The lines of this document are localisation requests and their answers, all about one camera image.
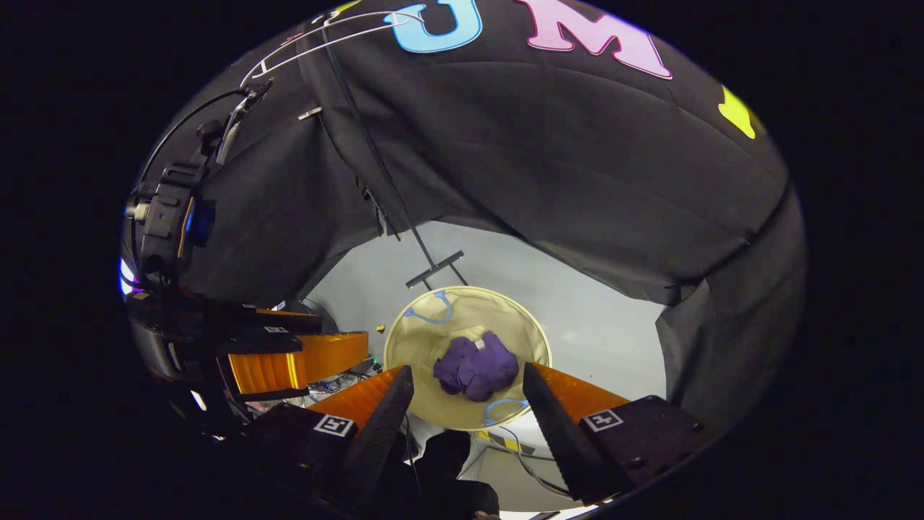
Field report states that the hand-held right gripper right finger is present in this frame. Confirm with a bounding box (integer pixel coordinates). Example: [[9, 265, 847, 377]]
[[521, 363, 705, 505]]

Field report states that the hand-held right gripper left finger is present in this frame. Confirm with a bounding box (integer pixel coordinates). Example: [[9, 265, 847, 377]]
[[242, 365, 416, 506]]

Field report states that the purple corduroy jacket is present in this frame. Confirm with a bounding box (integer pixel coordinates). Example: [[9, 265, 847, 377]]
[[433, 331, 520, 403]]

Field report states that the beige round laundry hamper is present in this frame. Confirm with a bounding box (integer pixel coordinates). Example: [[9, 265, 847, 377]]
[[383, 285, 553, 432]]

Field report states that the black clothes rack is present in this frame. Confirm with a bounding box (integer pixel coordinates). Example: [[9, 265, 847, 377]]
[[318, 25, 470, 290]]

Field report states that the person's dark trouser leg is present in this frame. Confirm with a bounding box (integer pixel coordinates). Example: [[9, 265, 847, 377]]
[[415, 430, 500, 520]]

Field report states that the bundle of floor cables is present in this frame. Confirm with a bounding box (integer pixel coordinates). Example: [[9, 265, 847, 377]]
[[310, 352, 381, 396]]

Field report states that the black floor cable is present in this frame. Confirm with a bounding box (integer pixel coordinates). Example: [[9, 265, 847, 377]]
[[476, 425, 575, 501]]

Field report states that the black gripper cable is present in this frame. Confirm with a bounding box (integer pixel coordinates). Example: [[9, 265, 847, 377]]
[[136, 78, 275, 189]]

